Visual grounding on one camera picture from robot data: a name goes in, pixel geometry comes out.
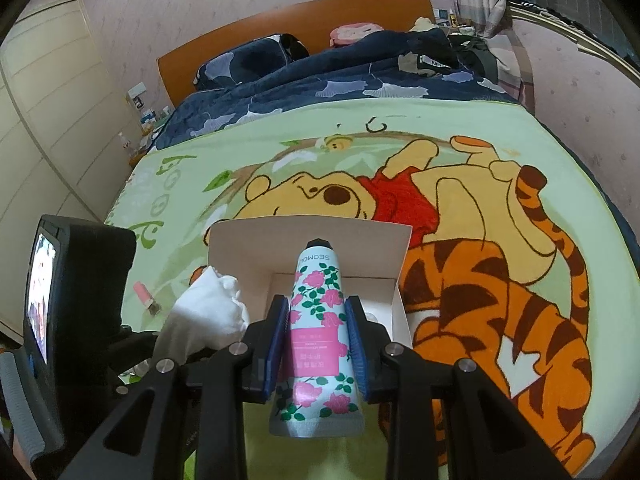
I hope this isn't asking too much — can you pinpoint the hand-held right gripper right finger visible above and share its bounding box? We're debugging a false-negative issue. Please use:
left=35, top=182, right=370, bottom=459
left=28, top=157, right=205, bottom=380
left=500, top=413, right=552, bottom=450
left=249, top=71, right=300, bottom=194
left=345, top=295, right=572, bottom=480

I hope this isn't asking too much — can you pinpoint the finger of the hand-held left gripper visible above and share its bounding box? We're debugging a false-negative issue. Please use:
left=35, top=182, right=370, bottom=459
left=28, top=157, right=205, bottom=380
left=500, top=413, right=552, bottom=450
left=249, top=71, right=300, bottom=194
left=119, top=326, right=167, bottom=397

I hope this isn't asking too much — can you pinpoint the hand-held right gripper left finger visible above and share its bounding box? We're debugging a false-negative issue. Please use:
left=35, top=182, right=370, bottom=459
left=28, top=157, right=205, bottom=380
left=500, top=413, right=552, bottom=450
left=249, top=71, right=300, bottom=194
left=60, top=294, right=291, bottom=480

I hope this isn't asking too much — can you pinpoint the floral hand cream tube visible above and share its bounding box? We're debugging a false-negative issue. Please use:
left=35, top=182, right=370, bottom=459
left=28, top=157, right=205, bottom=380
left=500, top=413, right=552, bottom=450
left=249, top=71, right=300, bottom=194
left=269, top=237, right=365, bottom=438

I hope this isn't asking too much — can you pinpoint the white cardboard box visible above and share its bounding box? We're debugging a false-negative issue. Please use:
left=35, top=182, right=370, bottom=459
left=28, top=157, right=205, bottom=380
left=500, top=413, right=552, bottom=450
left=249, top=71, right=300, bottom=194
left=206, top=219, right=416, bottom=356

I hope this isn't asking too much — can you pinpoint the small pink bottle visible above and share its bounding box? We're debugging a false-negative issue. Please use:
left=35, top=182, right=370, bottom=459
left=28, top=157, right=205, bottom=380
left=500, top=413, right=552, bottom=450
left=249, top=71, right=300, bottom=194
left=133, top=281, right=162, bottom=316

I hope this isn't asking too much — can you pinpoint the cream wardrobe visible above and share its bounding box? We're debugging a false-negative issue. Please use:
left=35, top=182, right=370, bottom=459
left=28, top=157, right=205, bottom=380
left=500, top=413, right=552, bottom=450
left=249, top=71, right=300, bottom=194
left=0, top=0, right=140, bottom=263

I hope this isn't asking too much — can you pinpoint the cluster of small toiletries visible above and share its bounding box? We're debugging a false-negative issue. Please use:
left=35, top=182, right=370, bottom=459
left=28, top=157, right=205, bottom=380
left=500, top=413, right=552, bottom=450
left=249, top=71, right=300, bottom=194
left=137, top=105, right=173, bottom=137

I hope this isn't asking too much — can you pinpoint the cartoon printed green blanket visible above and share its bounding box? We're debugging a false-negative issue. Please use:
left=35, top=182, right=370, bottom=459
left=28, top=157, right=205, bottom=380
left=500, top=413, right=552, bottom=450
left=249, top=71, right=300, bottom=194
left=102, top=95, right=640, bottom=480

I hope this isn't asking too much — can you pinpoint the navy leaf print pillow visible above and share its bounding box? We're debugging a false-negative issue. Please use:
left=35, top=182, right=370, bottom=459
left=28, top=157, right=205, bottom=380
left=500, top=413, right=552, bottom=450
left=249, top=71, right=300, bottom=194
left=192, top=34, right=311, bottom=92

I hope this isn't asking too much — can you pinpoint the navy leaf print duvet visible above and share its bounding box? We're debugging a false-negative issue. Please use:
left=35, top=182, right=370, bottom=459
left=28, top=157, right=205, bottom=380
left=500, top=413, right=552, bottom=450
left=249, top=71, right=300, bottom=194
left=150, top=27, right=526, bottom=151

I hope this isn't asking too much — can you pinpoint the orange wooden headboard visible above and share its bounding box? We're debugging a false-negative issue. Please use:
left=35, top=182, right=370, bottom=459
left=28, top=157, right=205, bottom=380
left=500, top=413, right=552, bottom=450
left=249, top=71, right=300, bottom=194
left=157, top=0, right=435, bottom=108

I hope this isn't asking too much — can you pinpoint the pile of dark clothes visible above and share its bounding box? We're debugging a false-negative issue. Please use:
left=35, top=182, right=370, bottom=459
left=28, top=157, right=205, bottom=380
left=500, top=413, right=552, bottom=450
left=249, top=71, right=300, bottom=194
left=397, top=16, right=501, bottom=82

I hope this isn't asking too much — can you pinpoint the pink plush cushion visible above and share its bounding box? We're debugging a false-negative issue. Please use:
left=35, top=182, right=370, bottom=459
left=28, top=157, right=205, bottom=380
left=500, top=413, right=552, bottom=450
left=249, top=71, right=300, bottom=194
left=329, top=22, right=386, bottom=50

